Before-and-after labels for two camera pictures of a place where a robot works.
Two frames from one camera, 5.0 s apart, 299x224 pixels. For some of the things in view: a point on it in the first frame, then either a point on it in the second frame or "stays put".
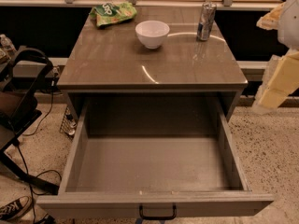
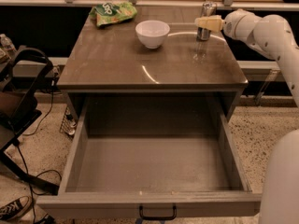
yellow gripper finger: (281, 78) → (214, 22)
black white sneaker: (14, 208) stays put
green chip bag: (109, 12) stays put
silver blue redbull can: (206, 21) stays put
